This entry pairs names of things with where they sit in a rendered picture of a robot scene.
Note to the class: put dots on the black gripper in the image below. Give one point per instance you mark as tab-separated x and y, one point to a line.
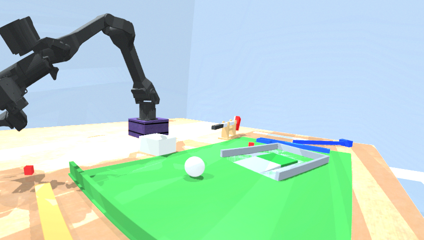
7	118

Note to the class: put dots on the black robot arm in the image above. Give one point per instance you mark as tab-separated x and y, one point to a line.
21	38

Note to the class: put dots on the green putting mat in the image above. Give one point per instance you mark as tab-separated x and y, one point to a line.
231	202

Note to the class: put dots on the white golf ball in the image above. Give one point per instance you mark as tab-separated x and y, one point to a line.
194	166

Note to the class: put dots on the red putter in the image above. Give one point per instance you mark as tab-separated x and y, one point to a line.
222	125

